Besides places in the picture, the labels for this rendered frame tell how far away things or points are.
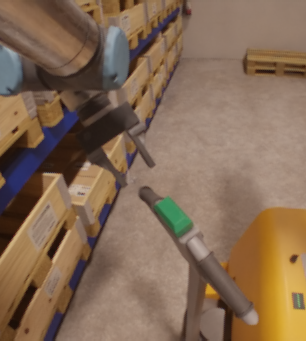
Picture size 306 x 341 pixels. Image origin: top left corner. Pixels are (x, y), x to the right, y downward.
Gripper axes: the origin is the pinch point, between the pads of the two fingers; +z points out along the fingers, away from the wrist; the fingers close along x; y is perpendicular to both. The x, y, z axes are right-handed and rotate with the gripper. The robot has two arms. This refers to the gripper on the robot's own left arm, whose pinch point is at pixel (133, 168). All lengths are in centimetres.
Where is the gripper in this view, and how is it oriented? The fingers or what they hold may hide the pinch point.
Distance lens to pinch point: 59.8
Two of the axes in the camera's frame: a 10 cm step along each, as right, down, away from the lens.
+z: 5.2, 8.1, 2.7
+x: 8.1, -5.7, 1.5
